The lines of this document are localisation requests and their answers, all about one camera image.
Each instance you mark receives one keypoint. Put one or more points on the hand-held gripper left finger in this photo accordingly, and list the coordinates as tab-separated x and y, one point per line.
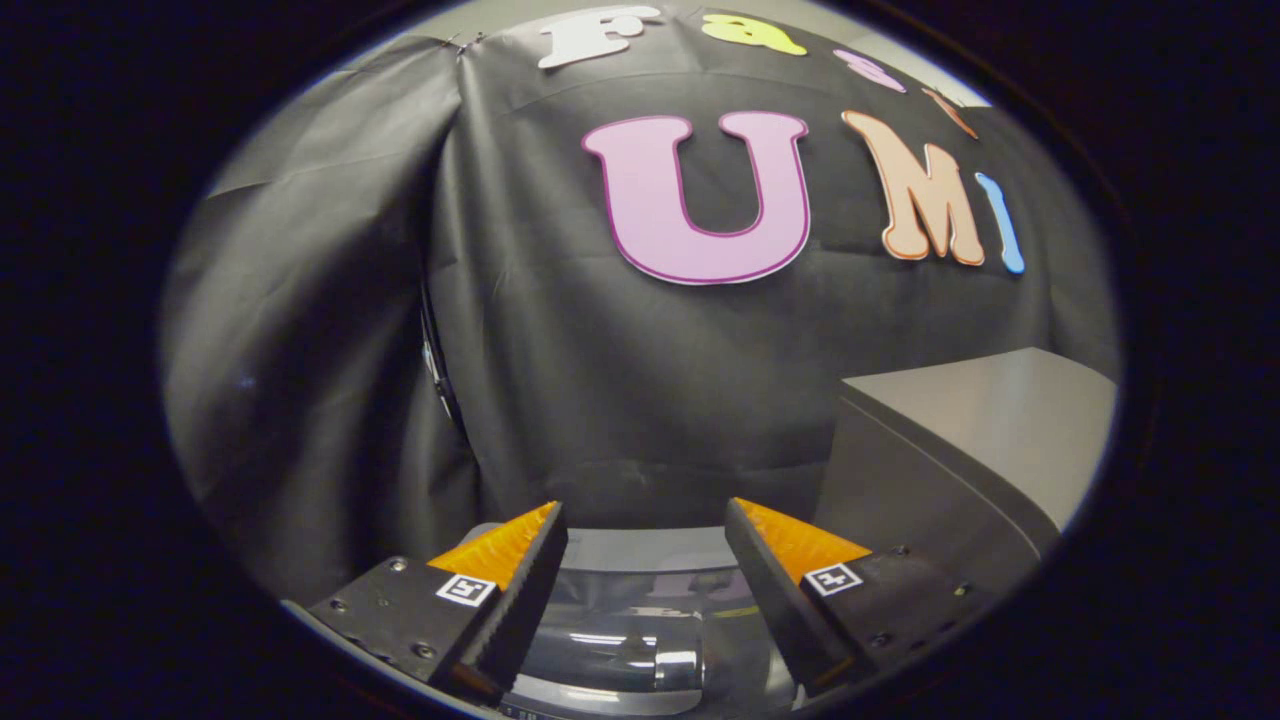
520	600

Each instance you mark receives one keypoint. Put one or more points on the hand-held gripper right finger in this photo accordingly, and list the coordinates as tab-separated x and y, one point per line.
775	600

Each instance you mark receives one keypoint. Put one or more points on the dark washing machine lid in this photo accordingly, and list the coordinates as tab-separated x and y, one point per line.
620	640

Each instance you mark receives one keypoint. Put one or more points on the grey washing machine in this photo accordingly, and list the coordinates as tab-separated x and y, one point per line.
640	548

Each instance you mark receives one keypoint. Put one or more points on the black backdrop cloth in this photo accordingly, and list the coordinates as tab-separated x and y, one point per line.
560	380

